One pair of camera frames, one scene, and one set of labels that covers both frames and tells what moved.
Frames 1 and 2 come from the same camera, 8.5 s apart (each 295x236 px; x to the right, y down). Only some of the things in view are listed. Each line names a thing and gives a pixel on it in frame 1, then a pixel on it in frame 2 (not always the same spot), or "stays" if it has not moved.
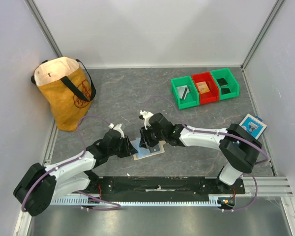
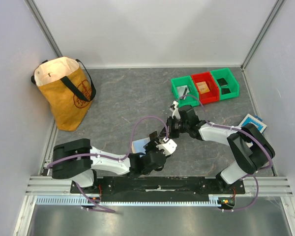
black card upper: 221,81 stays
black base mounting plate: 160,188 stays
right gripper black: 147,138 -> 172,127
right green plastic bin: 228,86 stays
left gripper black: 129,150 -> 150,145
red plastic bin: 208,90 stays
